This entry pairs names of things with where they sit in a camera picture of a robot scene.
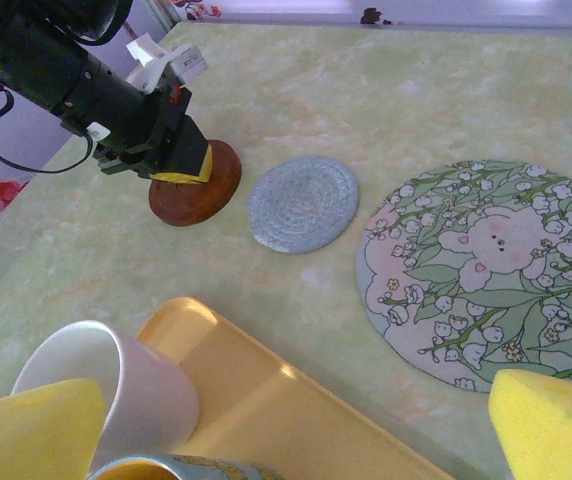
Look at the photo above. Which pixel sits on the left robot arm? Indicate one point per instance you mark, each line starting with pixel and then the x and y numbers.
pixel 101 17

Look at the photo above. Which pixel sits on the pale pink cup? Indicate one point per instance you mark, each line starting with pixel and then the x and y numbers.
pixel 146 390

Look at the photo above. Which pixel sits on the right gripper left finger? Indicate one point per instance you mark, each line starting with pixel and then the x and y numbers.
pixel 26 435

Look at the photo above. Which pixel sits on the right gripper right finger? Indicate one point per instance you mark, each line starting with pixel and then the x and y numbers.
pixel 556 430

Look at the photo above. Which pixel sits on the blue mug yellow inside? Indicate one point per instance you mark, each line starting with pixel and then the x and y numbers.
pixel 166 470

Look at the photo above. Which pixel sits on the grey-blue woven coaster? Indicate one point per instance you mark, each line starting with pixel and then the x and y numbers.
pixel 303 205

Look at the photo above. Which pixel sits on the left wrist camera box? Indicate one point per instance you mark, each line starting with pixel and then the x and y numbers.
pixel 186 62

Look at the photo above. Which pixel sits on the green floral bunny coaster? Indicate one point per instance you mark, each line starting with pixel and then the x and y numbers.
pixel 491 275

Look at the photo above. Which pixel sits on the brown wooden coaster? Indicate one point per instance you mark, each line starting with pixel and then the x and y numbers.
pixel 191 205

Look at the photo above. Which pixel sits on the yellow tray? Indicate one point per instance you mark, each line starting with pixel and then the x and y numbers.
pixel 276 400

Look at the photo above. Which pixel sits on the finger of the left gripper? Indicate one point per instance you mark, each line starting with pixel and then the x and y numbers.
pixel 186 150

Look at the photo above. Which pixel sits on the left aluminium corner post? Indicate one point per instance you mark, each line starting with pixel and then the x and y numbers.
pixel 162 12

